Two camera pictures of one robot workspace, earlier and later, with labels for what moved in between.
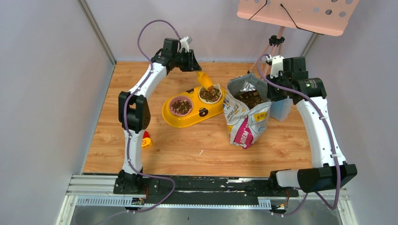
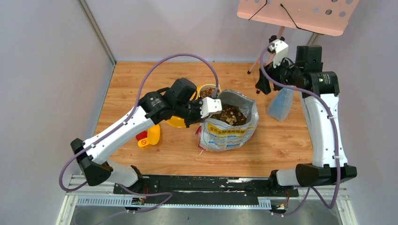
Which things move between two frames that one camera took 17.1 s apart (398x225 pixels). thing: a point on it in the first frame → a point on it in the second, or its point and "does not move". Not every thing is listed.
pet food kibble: [251, 98] → [231, 114]
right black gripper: [271, 95] → [264, 83]
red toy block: [146, 134] does not move
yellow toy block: [146, 143] does not move
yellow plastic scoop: [204, 79] → [154, 134]
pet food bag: [247, 108] → [215, 135]
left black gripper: [193, 62] → [193, 112]
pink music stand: [330, 17] does not move
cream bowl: [212, 96] does not move
